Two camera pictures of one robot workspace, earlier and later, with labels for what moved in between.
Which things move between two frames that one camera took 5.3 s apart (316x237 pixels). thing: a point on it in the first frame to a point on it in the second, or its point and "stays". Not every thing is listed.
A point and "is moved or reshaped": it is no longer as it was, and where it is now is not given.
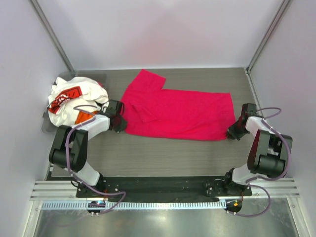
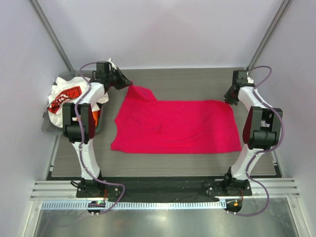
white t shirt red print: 69,97 stays
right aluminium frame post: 283,6 stays
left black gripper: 122,125 to 124,82
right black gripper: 232,134 to 228,99
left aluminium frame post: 53,36 stays
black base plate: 164,187 stays
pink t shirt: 177,115 is moved or reshaped
